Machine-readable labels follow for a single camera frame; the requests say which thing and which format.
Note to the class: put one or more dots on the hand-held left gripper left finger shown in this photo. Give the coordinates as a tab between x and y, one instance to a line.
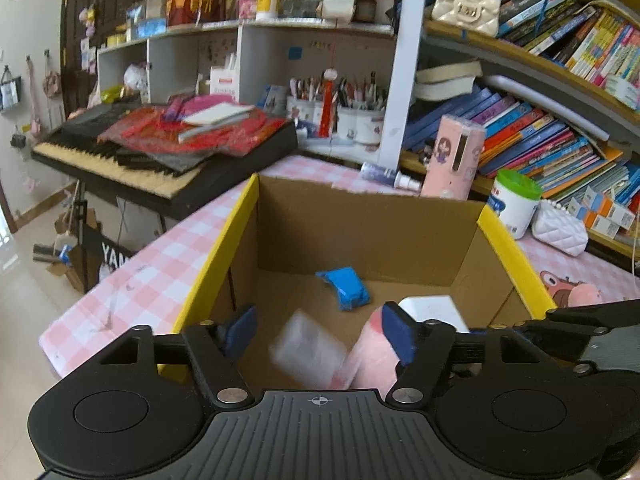
240	335

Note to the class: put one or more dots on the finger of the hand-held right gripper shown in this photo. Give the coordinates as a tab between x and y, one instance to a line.
555	340
600	316

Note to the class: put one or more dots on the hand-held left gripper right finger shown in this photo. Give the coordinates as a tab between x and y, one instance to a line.
397	335

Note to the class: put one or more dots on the pink plush paw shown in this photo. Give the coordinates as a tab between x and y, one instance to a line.
367	360

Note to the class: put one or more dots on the white charger cube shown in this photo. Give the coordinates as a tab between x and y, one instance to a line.
435	307

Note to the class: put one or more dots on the small white box red end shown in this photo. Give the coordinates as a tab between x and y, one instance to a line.
305	350

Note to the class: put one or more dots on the blue crinkled packet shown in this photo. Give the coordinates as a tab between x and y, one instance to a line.
345	287

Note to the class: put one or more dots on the yellow cardboard box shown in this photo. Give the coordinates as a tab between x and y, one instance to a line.
350	230

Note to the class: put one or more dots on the white quilted purse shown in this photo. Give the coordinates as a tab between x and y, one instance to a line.
560	230

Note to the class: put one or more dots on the stack of orange white cartons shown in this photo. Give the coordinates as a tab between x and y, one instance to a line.
600	212

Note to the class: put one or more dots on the white jar green lid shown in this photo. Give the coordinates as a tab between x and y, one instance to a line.
515	210

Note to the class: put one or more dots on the black electronic keyboard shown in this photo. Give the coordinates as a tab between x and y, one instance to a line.
210	185

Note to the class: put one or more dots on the white spray bottle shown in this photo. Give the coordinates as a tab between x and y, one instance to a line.
385	175

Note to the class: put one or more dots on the pink cartoon canister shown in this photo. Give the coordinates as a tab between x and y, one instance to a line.
450	160

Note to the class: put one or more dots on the black keyboard stand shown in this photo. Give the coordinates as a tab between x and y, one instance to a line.
80	240

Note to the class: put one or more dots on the cardboard scraps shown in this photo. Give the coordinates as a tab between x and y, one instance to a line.
67	265

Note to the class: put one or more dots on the row of blue spined books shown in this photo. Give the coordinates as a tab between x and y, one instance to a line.
525	135

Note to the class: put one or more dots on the red printed cloth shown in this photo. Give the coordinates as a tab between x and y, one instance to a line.
240	135

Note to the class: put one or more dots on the white notebook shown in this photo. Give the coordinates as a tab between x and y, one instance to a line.
215	114

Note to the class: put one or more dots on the cartoon print pen cup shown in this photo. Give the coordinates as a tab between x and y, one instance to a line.
300	115

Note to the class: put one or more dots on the magenta folder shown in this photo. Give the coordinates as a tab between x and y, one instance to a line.
192	106

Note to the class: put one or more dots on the red tassel ornament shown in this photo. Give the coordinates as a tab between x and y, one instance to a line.
327	105

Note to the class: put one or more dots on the wooden bookshelf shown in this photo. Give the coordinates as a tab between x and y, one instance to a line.
400	85

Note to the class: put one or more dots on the white box red label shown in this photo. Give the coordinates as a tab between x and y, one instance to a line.
223	85

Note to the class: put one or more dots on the thick white book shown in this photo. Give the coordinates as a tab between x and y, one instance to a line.
445	82

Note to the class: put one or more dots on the white plush toy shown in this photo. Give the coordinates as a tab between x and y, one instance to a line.
136	80

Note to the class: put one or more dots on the row of thin colourful books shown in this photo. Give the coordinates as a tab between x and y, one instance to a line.
590	35

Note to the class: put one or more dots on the white cubby shelf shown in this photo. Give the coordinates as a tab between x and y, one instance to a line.
270	55

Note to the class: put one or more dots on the pink hanging bag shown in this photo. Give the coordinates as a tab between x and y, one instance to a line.
51	82

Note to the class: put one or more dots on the light blue box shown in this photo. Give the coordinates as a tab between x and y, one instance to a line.
150	28

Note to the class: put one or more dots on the grey hanging bag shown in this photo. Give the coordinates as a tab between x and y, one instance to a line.
10	90

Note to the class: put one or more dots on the dark wooden door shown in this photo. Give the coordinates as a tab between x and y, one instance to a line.
105	0

